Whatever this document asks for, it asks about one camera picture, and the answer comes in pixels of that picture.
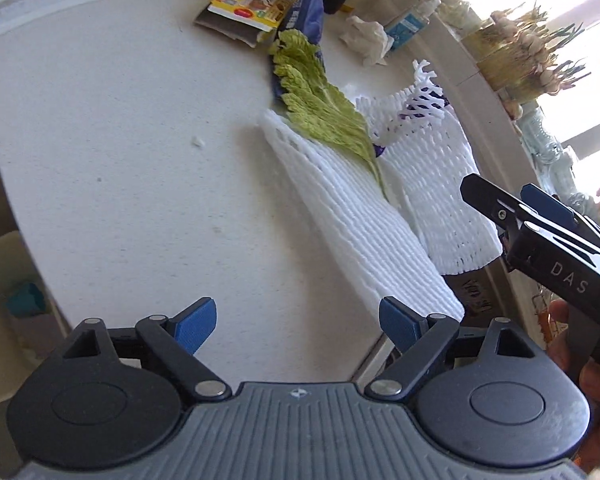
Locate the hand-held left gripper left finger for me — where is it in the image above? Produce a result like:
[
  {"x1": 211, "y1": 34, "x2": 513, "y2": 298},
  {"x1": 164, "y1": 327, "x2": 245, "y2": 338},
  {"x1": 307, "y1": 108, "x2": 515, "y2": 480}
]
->
[{"x1": 60, "y1": 297, "x2": 233, "y2": 404}]

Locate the row of sprouted garlic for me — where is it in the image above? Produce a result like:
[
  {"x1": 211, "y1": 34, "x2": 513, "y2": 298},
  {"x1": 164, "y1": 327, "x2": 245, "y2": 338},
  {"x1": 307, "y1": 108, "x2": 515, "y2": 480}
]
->
[{"x1": 472, "y1": 2, "x2": 592, "y2": 104}]

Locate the wide white foam net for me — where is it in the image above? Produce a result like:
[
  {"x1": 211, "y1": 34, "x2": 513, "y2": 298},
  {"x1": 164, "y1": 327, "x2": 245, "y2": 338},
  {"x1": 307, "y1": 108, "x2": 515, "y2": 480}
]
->
[{"x1": 355, "y1": 59, "x2": 504, "y2": 276}]

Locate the clear spray bottle blue label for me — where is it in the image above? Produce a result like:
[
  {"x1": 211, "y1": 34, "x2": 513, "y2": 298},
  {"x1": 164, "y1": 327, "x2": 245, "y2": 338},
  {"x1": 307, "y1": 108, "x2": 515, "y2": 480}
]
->
[{"x1": 383, "y1": 0, "x2": 444, "y2": 51}]

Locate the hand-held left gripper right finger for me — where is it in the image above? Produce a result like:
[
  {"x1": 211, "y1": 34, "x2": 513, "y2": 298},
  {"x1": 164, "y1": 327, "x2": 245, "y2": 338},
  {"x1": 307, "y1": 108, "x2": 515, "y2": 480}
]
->
[{"x1": 364, "y1": 296, "x2": 538, "y2": 404}]

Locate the beige trash bin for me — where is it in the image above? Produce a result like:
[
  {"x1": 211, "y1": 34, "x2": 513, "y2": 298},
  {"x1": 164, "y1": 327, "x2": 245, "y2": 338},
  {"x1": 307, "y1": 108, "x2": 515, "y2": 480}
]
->
[{"x1": 0, "y1": 230, "x2": 74, "y2": 404}]

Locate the long white foam net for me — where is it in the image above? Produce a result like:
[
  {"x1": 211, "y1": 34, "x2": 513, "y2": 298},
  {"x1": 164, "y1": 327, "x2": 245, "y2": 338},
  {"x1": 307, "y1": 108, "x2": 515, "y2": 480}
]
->
[{"x1": 257, "y1": 109, "x2": 467, "y2": 322}]

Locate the green cabbage leaf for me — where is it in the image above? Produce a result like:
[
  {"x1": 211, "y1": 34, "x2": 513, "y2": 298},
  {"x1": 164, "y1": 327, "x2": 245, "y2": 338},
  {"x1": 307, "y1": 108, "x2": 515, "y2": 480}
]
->
[{"x1": 272, "y1": 29, "x2": 389, "y2": 197}]

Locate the white tissue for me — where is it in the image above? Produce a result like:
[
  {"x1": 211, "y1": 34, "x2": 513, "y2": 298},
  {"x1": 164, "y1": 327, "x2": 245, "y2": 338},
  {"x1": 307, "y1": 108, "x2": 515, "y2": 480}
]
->
[{"x1": 338, "y1": 15, "x2": 395, "y2": 66}]

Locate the orange wire rack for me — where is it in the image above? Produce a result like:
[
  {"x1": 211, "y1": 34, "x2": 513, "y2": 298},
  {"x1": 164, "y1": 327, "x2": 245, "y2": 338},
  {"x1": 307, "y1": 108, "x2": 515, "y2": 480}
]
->
[{"x1": 534, "y1": 294, "x2": 562, "y2": 352}]

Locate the clear glass bowl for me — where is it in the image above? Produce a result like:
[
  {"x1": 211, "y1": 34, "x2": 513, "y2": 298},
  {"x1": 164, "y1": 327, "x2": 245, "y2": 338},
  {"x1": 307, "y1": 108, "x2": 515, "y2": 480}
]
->
[
  {"x1": 517, "y1": 109, "x2": 564, "y2": 162},
  {"x1": 545, "y1": 145, "x2": 600, "y2": 211}
]

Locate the dark blue snack packet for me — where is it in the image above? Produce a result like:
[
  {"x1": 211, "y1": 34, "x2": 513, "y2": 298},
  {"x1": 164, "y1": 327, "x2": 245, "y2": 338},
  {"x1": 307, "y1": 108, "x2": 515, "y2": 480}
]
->
[{"x1": 270, "y1": 0, "x2": 347, "y2": 107}]

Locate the clear glass jar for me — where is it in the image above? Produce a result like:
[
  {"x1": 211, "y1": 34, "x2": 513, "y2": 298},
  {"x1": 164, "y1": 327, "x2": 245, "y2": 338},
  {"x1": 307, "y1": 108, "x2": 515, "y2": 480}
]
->
[{"x1": 439, "y1": 0, "x2": 474, "y2": 29}]

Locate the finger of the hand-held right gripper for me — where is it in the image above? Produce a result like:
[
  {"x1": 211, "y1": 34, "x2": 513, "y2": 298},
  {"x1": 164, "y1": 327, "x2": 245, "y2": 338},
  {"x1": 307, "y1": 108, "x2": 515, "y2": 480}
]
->
[
  {"x1": 520, "y1": 184, "x2": 600, "y2": 244},
  {"x1": 460, "y1": 173, "x2": 537, "y2": 234}
]

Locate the blue plastic cup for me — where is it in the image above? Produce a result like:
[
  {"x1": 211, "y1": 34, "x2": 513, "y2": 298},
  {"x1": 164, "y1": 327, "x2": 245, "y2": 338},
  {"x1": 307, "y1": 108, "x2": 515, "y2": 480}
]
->
[{"x1": 0, "y1": 281, "x2": 49, "y2": 317}]

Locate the yellow printed cardboard box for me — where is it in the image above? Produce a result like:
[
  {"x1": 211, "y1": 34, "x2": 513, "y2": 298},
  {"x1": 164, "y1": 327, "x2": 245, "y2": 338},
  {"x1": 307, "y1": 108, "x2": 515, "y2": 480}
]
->
[{"x1": 194, "y1": 0, "x2": 301, "y2": 49}]

